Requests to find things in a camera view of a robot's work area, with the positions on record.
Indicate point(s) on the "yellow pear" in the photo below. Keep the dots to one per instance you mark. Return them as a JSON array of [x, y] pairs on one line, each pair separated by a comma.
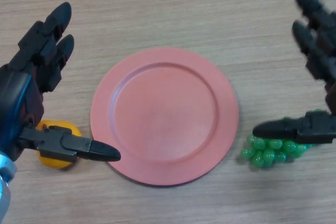
[[53, 163]]

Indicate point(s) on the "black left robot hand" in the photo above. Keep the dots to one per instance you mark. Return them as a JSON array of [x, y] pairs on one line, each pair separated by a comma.
[[22, 103]]

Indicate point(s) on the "pink round plate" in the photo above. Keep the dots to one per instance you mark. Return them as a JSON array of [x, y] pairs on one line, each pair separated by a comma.
[[165, 116]]

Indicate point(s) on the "green grape bunch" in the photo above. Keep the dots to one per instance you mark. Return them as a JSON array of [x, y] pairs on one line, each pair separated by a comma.
[[262, 155]]

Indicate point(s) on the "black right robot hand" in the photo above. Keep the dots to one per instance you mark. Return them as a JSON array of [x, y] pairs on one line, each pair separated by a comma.
[[315, 129]]

